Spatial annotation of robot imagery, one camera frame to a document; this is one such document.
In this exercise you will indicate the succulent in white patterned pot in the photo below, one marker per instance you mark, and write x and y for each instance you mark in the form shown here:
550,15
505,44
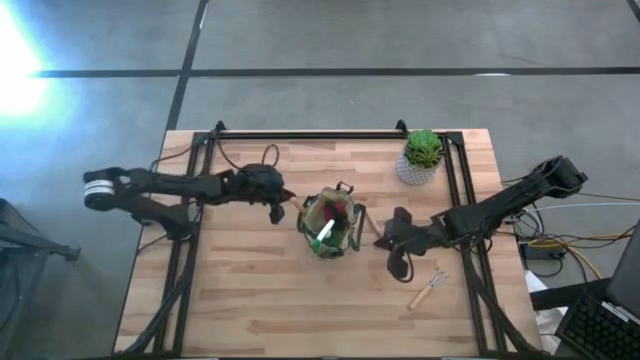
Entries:
422,152

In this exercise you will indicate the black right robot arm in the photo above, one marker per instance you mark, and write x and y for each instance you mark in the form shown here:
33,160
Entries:
500,210

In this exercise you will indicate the black laptop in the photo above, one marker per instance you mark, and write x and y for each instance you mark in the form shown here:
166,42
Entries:
595,330

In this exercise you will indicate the black metal stand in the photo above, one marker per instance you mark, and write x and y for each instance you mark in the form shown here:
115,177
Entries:
30,245

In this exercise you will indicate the black frame clamp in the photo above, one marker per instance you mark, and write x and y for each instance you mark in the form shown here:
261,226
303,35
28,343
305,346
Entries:
401,125
219,125

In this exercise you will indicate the black metal table frame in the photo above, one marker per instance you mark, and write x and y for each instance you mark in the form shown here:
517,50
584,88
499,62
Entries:
350,135

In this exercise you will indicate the white paper bag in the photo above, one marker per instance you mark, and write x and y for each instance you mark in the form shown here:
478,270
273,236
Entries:
547,320

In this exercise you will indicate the green spray bottle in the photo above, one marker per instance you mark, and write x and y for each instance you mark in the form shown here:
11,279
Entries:
325,231

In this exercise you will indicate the red gardening glove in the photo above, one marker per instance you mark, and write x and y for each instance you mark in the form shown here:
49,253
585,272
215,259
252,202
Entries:
334,210

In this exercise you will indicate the black power strip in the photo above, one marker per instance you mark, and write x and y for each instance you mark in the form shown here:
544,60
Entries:
542,251

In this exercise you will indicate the cream canvas green-trimmed gardening bag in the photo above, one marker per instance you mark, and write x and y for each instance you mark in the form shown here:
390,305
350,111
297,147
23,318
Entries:
312,220

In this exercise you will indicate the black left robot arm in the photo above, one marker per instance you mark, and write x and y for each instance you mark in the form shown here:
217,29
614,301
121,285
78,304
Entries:
175,185

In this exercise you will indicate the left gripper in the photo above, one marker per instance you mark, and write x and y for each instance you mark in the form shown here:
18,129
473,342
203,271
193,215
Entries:
260,185

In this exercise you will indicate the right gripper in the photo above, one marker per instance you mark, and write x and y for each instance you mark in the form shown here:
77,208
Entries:
412,237

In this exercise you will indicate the black side desk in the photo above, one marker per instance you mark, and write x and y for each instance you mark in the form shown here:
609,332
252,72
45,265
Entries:
555,297

